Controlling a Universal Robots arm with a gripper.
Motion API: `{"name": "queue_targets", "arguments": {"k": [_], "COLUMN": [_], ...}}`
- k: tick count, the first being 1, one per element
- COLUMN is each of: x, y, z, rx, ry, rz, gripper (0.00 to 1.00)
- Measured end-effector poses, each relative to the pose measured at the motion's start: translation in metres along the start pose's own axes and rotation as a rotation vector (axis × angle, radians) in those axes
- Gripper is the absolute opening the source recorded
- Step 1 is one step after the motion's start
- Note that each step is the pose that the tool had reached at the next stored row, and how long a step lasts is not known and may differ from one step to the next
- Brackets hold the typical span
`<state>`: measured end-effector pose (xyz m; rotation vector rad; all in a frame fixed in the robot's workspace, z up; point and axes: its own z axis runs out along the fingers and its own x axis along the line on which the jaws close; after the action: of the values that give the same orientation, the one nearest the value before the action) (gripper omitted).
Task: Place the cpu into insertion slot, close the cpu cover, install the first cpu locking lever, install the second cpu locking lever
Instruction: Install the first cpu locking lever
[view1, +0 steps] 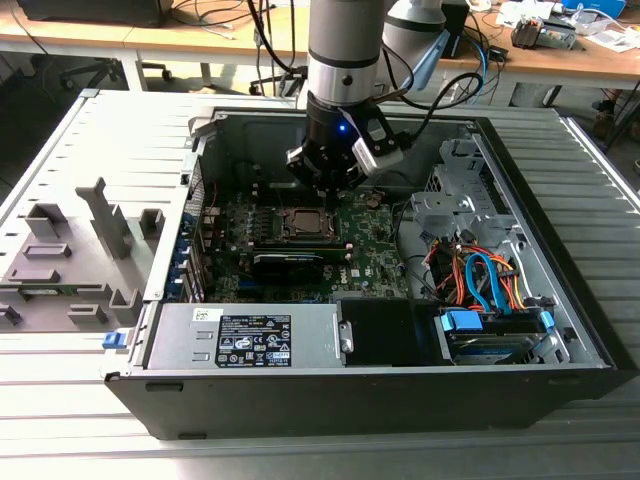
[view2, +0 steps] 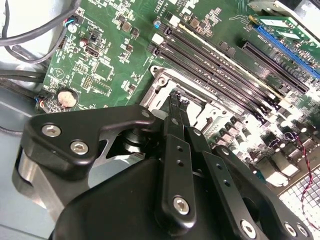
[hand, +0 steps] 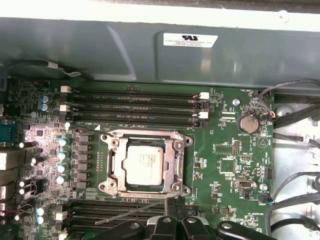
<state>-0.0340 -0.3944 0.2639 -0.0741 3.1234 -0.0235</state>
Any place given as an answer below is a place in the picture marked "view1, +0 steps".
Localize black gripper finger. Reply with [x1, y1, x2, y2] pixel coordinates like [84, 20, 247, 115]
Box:
[329, 158, 369, 203]
[285, 139, 335, 202]

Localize silver CPU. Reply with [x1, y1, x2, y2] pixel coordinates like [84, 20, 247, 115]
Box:
[293, 209, 324, 234]

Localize metal socket cover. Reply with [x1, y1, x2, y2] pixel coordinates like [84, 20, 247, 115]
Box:
[279, 206, 342, 240]

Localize CPU socket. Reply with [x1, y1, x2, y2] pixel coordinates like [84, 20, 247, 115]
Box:
[272, 199, 346, 241]

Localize CPU cooler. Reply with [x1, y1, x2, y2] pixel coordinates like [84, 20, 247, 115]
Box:
[510, 13, 549, 50]

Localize green motherboard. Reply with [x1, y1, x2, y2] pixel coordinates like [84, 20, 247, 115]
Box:
[199, 184, 416, 306]

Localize silver metal drive cage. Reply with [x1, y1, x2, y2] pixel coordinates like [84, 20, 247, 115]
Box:
[407, 137, 531, 251]

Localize black graphics card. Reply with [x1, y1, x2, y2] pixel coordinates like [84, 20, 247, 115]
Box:
[249, 251, 326, 287]

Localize black speaker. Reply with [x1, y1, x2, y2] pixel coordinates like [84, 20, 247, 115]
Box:
[442, 0, 471, 59]

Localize hard disk in blue carrier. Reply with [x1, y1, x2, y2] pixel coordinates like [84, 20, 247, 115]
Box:
[433, 305, 557, 366]

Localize grey power supply unit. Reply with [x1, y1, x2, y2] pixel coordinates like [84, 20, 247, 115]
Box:
[144, 302, 346, 371]

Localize wooden desk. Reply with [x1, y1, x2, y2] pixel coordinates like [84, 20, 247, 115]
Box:
[439, 0, 640, 109]
[0, 0, 311, 96]

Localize black PC case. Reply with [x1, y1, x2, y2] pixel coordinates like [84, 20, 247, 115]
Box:
[102, 102, 626, 441]

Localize small metal box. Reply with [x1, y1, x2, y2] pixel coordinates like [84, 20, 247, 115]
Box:
[542, 17, 584, 51]

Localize grey parts rack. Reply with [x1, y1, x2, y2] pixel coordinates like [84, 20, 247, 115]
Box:
[0, 175, 166, 334]

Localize black monitor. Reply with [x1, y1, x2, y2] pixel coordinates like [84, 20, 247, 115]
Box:
[17, 0, 166, 29]

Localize green RAM stick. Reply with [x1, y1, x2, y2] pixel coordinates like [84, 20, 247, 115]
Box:
[17, 283, 109, 297]

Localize blue box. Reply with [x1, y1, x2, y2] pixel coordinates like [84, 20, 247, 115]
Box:
[562, 0, 626, 14]

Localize white wrist camera on bracket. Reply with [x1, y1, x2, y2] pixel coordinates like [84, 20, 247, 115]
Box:
[349, 107, 405, 177]

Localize black camera cable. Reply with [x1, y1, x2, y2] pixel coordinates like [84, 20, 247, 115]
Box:
[379, 42, 486, 149]

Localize blue flat wire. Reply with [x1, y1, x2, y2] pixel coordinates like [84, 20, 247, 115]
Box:
[464, 252, 514, 316]

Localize blue network cable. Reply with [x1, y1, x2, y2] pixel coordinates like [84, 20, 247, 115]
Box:
[474, 37, 496, 101]

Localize orange wire bundle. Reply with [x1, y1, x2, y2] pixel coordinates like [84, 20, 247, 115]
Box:
[427, 239, 531, 314]

